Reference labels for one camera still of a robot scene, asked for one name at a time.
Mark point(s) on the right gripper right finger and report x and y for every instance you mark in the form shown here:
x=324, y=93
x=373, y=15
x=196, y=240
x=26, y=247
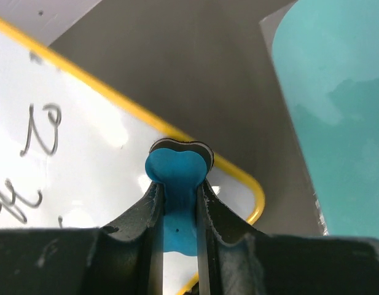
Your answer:
x=236, y=258

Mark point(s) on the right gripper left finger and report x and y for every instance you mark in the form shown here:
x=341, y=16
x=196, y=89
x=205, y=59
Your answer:
x=123, y=257

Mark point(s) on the blue heart eraser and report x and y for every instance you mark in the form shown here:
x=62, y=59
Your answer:
x=180, y=167

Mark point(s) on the yellow framed whiteboard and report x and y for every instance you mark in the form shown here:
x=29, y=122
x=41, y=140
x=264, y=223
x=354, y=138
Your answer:
x=73, y=151

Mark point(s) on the teal cutting board mat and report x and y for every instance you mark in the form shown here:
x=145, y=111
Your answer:
x=326, y=58

